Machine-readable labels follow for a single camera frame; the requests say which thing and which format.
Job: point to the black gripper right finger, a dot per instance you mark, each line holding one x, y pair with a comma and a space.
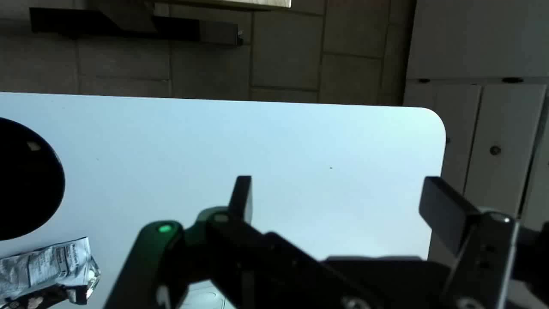
473, 251

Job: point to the dark metal floor base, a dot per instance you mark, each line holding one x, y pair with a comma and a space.
113, 26

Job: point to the crinkled silver foil packet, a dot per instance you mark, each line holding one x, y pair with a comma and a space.
51, 267

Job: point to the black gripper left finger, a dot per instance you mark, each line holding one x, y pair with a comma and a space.
257, 251

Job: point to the black round bowl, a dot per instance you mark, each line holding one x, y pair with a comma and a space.
22, 183

